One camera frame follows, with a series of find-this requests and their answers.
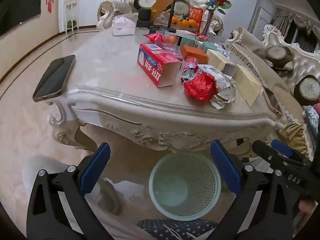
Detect crumpled red foil wrapper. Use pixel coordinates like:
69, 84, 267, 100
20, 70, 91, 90
184, 73, 220, 103

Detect dark glass vase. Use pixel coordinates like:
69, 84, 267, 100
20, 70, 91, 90
201, 11, 215, 37

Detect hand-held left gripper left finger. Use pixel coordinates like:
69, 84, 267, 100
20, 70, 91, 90
26, 142, 112, 240

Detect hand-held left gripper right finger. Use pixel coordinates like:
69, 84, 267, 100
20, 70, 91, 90
210, 140, 304, 240

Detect black television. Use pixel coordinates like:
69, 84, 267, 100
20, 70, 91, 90
0, 0, 42, 30

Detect pale green mesh wastebasket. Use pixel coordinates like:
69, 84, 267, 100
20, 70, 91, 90
149, 151, 223, 222

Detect red and silver wrapper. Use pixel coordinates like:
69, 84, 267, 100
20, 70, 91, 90
180, 56, 200, 84

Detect star-patterned dark cloth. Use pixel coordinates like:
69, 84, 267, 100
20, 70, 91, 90
137, 219, 218, 240

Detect black phone stand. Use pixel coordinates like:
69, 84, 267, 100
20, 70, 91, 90
164, 0, 186, 33

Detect black smartphone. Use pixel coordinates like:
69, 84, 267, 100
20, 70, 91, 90
32, 54, 76, 103

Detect red cardboard box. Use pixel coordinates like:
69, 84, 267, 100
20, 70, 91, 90
137, 43, 183, 88

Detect ornate white marble table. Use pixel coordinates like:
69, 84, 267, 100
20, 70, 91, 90
49, 26, 288, 155

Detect cream cardboard box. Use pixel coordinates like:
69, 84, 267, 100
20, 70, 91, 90
206, 49, 238, 77

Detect white plastic bag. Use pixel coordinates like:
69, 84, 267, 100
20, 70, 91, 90
111, 15, 137, 37

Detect red snack packet blue edges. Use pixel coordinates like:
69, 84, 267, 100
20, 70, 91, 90
144, 33, 166, 44

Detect brown paper envelope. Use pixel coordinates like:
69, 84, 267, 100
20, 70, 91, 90
151, 0, 175, 20

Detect person's right hand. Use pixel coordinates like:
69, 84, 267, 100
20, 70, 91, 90
298, 199, 319, 214

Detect orange cardboard box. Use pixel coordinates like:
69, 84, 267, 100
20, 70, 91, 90
180, 45, 209, 64

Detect pale yellow envelope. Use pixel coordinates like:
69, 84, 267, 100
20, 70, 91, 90
235, 64, 263, 107

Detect grey curtain valance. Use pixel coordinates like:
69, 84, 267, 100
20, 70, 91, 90
271, 7, 315, 45

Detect black speaker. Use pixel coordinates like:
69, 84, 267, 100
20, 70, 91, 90
138, 8, 152, 21

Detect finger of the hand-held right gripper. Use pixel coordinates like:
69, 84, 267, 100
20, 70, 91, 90
271, 139, 312, 164
252, 141, 284, 173

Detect rose bouquet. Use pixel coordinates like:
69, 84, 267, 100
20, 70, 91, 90
205, 0, 232, 15

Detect white plant stand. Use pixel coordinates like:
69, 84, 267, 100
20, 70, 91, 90
65, 0, 80, 33

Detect teal cardboard box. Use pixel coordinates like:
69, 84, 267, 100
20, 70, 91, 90
180, 34, 197, 47
201, 41, 220, 53

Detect round black-rimmed cushion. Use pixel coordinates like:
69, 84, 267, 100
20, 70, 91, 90
294, 75, 320, 107
133, 0, 160, 10
265, 45, 288, 62
172, 0, 192, 14

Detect crumpled printed paper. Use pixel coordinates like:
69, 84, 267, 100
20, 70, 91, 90
197, 64, 237, 110

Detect pink phone case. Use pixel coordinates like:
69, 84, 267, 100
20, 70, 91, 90
261, 90, 283, 118

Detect blue patterned cloth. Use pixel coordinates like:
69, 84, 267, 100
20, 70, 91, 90
303, 105, 320, 132

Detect ornate beige covered sofa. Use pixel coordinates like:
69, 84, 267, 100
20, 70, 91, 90
226, 24, 320, 160

